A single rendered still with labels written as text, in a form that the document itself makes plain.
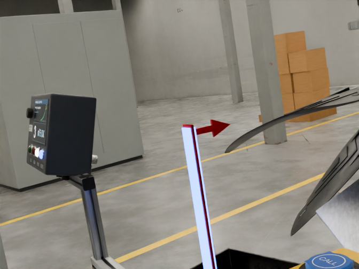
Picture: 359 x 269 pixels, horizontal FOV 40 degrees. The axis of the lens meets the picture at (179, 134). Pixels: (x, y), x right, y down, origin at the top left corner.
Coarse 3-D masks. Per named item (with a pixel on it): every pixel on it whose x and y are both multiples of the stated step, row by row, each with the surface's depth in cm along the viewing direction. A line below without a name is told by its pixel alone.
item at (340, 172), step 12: (348, 144) 95; (348, 156) 91; (336, 168) 94; (348, 168) 89; (324, 180) 96; (336, 180) 91; (324, 192) 92; (336, 192) 88; (312, 204) 94; (312, 216) 90
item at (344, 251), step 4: (340, 248) 47; (344, 248) 47; (336, 252) 46; (340, 252) 46; (344, 252) 46; (348, 252) 46; (352, 252) 46; (356, 252) 45; (348, 256) 45; (352, 256) 45; (356, 256) 45; (356, 260) 44; (300, 264) 45; (304, 264) 44; (356, 264) 43; (292, 268) 44; (296, 268) 44; (300, 268) 44; (304, 268) 43; (356, 268) 42
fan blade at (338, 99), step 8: (344, 88) 80; (328, 96) 79; (336, 96) 75; (344, 96) 74; (352, 96) 72; (312, 104) 74; (320, 104) 72; (328, 104) 69; (336, 104) 65; (344, 104) 66; (296, 112) 60; (304, 112) 61; (312, 112) 64; (272, 120) 63; (280, 120) 63; (256, 128) 66; (264, 128) 69; (240, 136) 70; (248, 136) 72; (232, 144) 74; (240, 144) 80
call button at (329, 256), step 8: (320, 256) 43; (328, 256) 43; (336, 256) 43; (344, 256) 43; (312, 264) 42; (320, 264) 42; (328, 264) 42; (336, 264) 41; (344, 264) 41; (352, 264) 41
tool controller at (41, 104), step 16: (32, 96) 134; (48, 96) 114; (64, 96) 113; (80, 96) 115; (32, 112) 131; (48, 112) 113; (64, 112) 113; (80, 112) 115; (32, 128) 130; (48, 128) 112; (64, 128) 114; (80, 128) 115; (32, 144) 129; (48, 144) 112; (64, 144) 114; (80, 144) 115; (32, 160) 127; (48, 160) 112; (64, 160) 114; (80, 160) 116; (96, 160) 121; (64, 176) 120
